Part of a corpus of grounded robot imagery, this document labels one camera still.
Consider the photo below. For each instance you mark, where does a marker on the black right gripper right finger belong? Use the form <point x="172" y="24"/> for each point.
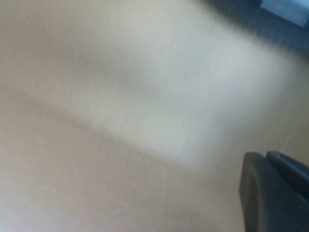
<point x="292" y="174"/>

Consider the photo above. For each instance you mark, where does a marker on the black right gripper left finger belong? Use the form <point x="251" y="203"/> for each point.
<point x="263" y="200"/>

